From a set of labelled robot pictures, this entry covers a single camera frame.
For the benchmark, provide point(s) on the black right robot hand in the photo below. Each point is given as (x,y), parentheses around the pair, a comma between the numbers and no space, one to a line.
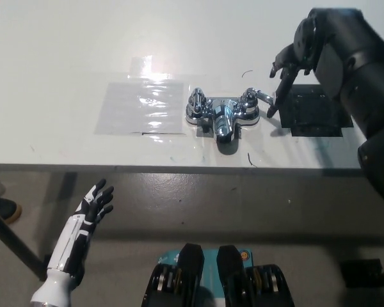
(332,41)

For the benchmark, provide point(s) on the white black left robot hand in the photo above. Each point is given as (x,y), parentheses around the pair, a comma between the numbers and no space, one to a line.
(86,220)

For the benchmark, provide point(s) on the black teal robot torso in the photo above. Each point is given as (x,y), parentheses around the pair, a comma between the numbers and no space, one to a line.
(192,278)

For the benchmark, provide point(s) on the black table leg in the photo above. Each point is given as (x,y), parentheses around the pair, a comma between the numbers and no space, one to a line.
(16,243)

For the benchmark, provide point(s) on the black tape square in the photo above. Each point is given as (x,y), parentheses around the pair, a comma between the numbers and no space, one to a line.
(310,115)

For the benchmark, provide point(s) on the black shoe tan sole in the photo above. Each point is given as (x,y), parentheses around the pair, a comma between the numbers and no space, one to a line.
(4,209)

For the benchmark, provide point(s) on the grey transparent plastic sheet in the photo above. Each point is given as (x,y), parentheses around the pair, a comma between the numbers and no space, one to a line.
(124,110)

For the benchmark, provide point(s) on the black floor foot plate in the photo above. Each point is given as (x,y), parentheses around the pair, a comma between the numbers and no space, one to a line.
(360,273)

